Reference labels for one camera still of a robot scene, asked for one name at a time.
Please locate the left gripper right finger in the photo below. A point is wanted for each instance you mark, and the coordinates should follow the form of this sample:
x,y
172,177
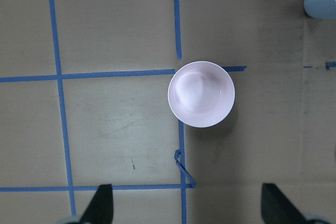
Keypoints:
x,y
277,208

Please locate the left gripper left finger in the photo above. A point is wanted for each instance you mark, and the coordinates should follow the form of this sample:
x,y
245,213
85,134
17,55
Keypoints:
x,y
100,208

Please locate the pink bowl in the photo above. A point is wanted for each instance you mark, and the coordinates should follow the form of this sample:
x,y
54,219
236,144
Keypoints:
x,y
201,94

